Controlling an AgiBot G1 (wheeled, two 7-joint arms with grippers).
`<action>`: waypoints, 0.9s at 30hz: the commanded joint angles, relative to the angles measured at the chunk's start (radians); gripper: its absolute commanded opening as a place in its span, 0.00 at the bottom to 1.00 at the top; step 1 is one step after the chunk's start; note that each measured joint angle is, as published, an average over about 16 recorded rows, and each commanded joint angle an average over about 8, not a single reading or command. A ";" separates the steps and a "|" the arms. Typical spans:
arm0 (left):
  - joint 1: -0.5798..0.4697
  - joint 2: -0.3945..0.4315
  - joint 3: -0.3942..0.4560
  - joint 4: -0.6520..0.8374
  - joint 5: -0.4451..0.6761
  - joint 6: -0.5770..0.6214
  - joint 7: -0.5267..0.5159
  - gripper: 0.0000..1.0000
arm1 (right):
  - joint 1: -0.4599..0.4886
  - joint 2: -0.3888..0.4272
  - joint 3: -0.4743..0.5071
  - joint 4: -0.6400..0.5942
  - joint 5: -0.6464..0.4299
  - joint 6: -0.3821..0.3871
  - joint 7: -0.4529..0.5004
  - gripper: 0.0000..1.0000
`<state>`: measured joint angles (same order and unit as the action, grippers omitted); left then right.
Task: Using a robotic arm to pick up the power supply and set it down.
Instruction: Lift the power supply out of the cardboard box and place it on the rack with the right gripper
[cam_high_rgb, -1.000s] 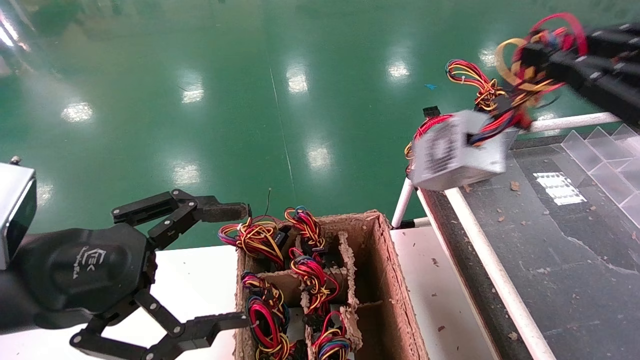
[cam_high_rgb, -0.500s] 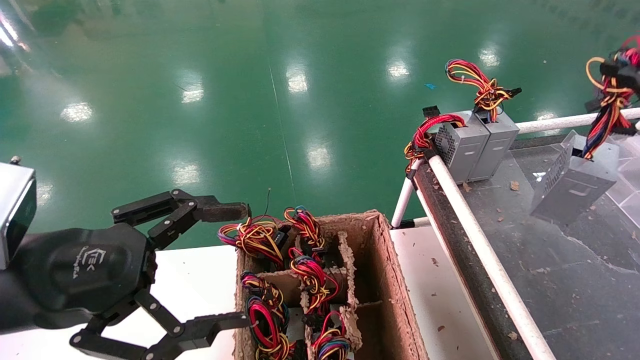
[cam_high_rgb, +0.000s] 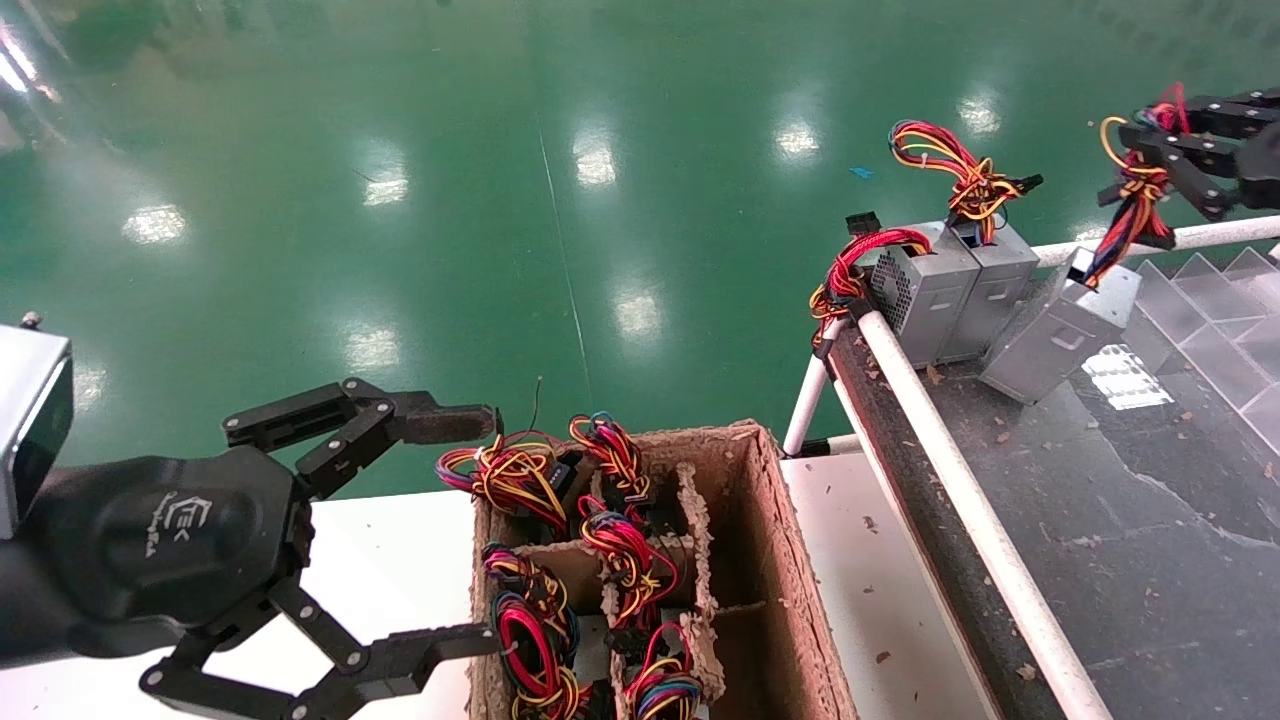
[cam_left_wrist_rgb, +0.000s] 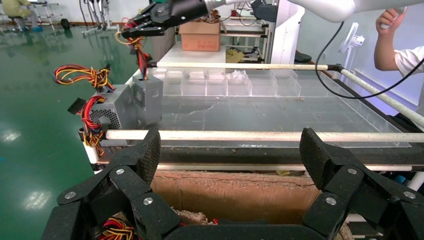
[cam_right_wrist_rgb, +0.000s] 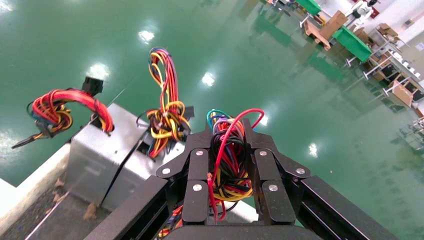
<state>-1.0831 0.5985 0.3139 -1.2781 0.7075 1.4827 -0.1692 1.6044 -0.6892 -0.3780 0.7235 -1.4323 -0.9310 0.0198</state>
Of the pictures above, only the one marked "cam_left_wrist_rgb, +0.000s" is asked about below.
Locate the brown cardboard divider box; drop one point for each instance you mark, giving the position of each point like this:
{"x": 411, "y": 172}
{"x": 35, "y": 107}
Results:
{"x": 232, "y": 195}

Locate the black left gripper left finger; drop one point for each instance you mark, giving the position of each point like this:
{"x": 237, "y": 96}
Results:
{"x": 99, "y": 195}

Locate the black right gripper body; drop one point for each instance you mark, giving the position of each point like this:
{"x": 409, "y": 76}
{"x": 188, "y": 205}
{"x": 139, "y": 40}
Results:
{"x": 179, "y": 11}

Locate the seated person yellow shirt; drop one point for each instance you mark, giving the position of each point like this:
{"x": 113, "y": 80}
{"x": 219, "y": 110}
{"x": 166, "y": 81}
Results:
{"x": 15, "y": 6}

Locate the black equipment box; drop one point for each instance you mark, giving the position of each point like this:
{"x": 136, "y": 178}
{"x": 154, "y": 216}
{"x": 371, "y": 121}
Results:
{"x": 265, "y": 11}

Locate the operator white shirt torso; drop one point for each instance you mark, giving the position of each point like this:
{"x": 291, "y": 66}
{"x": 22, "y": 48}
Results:
{"x": 412, "y": 59}

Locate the operator forearm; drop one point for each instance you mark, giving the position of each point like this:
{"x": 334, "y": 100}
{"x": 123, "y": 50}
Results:
{"x": 384, "y": 53}

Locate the white handheld controller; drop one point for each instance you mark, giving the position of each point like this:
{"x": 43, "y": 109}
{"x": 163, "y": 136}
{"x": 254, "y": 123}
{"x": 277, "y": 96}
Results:
{"x": 402, "y": 10}

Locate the operator hand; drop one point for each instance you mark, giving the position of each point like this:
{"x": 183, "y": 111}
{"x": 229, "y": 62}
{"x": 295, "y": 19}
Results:
{"x": 387, "y": 21}

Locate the white table leg pipe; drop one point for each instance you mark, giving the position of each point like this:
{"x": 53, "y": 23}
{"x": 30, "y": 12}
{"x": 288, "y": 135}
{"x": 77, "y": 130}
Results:
{"x": 90, "y": 154}
{"x": 416, "y": 181}

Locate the clear acrylic divider tray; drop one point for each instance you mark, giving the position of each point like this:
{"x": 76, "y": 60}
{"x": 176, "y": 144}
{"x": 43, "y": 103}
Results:
{"x": 265, "y": 87}

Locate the white metal stand frame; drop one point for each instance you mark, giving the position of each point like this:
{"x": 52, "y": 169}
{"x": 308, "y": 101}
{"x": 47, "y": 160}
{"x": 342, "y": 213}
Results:
{"x": 101, "y": 30}

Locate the small black round object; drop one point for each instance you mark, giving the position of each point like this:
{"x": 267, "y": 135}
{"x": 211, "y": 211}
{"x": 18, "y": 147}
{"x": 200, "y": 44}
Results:
{"x": 65, "y": 24}

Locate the black seat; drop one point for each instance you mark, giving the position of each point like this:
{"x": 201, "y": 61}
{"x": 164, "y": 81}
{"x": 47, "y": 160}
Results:
{"x": 302, "y": 58}

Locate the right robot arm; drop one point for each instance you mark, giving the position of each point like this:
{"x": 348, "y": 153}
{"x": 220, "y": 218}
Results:
{"x": 331, "y": 10}

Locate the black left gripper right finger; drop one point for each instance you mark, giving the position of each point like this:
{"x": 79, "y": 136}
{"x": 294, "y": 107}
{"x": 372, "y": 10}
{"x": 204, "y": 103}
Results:
{"x": 344, "y": 185}

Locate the yellow cloth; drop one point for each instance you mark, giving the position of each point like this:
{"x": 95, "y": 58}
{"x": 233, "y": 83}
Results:
{"x": 235, "y": 56}

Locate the small yellow scrap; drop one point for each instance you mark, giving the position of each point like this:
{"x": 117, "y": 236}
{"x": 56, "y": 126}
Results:
{"x": 283, "y": 172}

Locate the white standing fan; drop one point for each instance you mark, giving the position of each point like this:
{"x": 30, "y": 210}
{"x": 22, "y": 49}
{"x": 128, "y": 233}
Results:
{"x": 352, "y": 39}

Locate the small blue item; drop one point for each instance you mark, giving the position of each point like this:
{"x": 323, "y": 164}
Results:
{"x": 400, "y": 180}

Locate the metal step ladder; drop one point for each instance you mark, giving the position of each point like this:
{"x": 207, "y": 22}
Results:
{"x": 53, "y": 15}

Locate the white work table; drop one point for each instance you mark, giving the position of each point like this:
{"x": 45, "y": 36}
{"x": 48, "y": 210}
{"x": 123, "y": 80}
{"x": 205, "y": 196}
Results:
{"x": 185, "y": 56}

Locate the white pillar cabinet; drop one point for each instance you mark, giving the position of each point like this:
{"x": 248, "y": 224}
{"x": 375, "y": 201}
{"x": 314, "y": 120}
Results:
{"x": 285, "y": 39}

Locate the brown cardboard carton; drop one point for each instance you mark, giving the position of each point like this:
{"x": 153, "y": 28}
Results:
{"x": 198, "y": 38}

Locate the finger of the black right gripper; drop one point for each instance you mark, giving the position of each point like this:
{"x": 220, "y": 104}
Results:
{"x": 144, "y": 18}
{"x": 145, "y": 31}

